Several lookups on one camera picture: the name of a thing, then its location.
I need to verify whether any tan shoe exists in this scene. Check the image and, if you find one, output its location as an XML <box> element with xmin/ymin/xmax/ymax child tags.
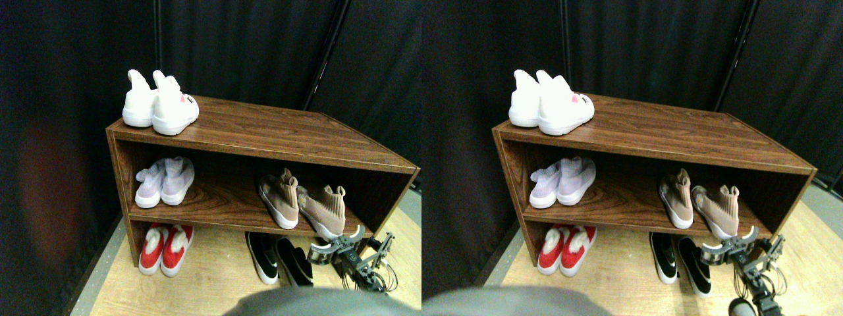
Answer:
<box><xmin>258</xmin><ymin>169</ymin><xmax>300</xmax><ymax>230</ymax></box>
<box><xmin>691</xmin><ymin>185</ymin><xmax>740</xmax><ymax>240</ymax></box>
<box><xmin>296</xmin><ymin>185</ymin><xmax>347</xmax><ymax>240</ymax></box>
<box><xmin>659</xmin><ymin>169</ymin><xmax>694</xmax><ymax>230</ymax></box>

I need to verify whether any black curtain stand pole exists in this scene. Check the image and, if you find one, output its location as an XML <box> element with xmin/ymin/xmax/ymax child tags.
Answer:
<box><xmin>715</xmin><ymin>0</ymin><xmax>760</xmax><ymax>111</ymax></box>
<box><xmin>303</xmin><ymin>0</ymin><xmax>351</xmax><ymax>111</ymax></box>
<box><xmin>154</xmin><ymin>0</ymin><xmax>165</xmax><ymax>74</ymax></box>

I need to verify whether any red shoe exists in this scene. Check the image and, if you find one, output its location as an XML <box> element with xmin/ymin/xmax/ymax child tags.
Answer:
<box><xmin>537</xmin><ymin>224</ymin><xmax>570</xmax><ymax>275</ymax></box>
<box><xmin>560</xmin><ymin>224</ymin><xmax>597</xmax><ymax>277</ymax></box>
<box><xmin>161</xmin><ymin>224</ymin><xmax>195</xmax><ymax>277</ymax></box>
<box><xmin>139</xmin><ymin>223</ymin><xmax>169</xmax><ymax>275</ymax></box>

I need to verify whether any white shoe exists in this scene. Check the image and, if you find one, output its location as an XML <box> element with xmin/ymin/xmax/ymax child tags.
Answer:
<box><xmin>151</xmin><ymin>70</ymin><xmax>200</xmax><ymax>136</ymax></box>
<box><xmin>508</xmin><ymin>70</ymin><xmax>542</xmax><ymax>128</ymax></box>
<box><xmin>536</xmin><ymin>70</ymin><xmax>595</xmax><ymax>136</ymax></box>
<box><xmin>122</xmin><ymin>70</ymin><xmax>157</xmax><ymax>128</ymax></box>

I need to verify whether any brown shoe rack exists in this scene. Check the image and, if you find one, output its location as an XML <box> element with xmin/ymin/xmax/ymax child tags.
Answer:
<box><xmin>492</xmin><ymin>94</ymin><xmax>818</xmax><ymax>265</ymax></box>
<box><xmin>106</xmin><ymin>96</ymin><xmax>421</xmax><ymax>267</ymax></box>

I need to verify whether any lilac shoe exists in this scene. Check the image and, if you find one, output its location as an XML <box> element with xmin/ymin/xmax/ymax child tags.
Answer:
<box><xmin>530</xmin><ymin>162</ymin><xmax>562</xmax><ymax>209</ymax></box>
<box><xmin>557</xmin><ymin>156</ymin><xmax>597</xmax><ymax>206</ymax></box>
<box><xmin>135</xmin><ymin>159</ymin><xmax>167</xmax><ymax>209</ymax></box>
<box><xmin>161</xmin><ymin>156</ymin><xmax>196</xmax><ymax>206</ymax></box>

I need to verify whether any black shoe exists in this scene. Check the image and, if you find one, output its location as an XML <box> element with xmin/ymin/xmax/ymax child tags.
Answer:
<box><xmin>677</xmin><ymin>237</ymin><xmax>713</xmax><ymax>298</ymax></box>
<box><xmin>649</xmin><ymin>232</ymin><xmax>680</xmax><ymax>284</ymax></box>
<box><xmin>275</xmin><ymin>237</ymin><xmax>315</xmax><ymax>288</ymax></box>
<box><xmin>246</xmin><ymin>231</ymin><xmax>279</xmax><ymax>285</ymax></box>

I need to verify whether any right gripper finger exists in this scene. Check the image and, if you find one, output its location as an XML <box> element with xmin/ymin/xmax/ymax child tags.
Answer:
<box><xmin>307</xmin><ymin>240</ymin><xmax>339</xmax><ymax>266</ymax></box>
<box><xmin>333</xmin><ymin>225</ymin><xmax>366</xmax><ymax>249</ymax></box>
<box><xmin>699</xmin><ymin>242</ymin><xmax>730</xmax><ymax>267</ymax></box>
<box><xmin>724</xmin><ymin>226</ymin><xmax>758</xmax><ymax>250</ymax></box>

